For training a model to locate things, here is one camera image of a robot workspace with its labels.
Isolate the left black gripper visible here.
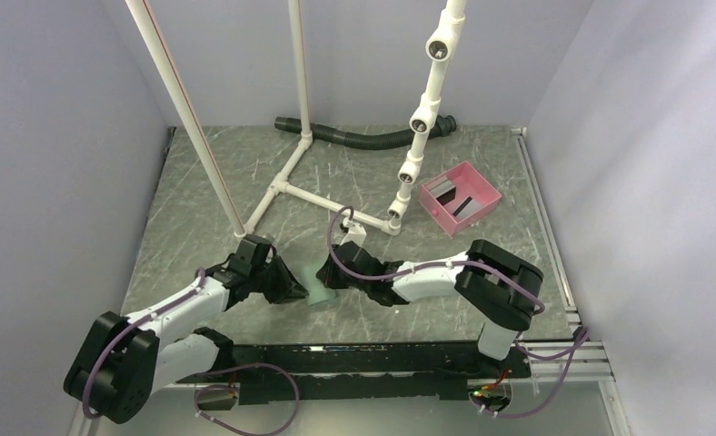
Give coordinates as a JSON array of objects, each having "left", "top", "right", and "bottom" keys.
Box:
[{"left": 250, "top": 254, "right": 308, "bottom": 304}]

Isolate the white PVC pipe frame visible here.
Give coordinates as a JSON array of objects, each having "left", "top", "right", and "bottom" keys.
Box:
[{"left": 124, "top": 0, "right": 469, "bottom": 237}]

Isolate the grey card stack in tray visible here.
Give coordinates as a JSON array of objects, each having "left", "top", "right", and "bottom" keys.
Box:
[{"left": 427, "top": 176, "right": 457, "bottom": 205}]

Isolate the pink plastic card tray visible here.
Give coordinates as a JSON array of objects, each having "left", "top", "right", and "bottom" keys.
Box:
[{"left": 418, "top": 162, "right": 502, "bottom": 237}]

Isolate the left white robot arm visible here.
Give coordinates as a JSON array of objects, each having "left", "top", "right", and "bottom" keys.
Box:
[{"left": 63, "top": 235, "right": 309, "bottom": 423}]

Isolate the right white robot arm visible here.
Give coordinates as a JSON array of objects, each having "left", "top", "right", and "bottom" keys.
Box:
[{"left": 315, "top": 239, "right": 544, "bottom": 377}]

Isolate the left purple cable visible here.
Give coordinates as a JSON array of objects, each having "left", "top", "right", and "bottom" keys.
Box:
[{"left": 82, "top": 267, "right": 300, "bottom": 436}]

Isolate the black striped card in tray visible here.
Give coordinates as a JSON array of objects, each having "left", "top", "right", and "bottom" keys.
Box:
[{"left": 452, "top": 196, "right": 482, "bottom": 221}]

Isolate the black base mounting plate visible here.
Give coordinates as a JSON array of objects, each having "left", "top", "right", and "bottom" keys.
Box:
[{"left": 181, "top": 340, "right": 531, "bottom": 405}]

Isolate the black corrugated hose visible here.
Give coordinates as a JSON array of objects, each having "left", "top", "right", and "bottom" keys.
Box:
[{"left": 273, "top": 115, "right": 458, "bottom": 152}]

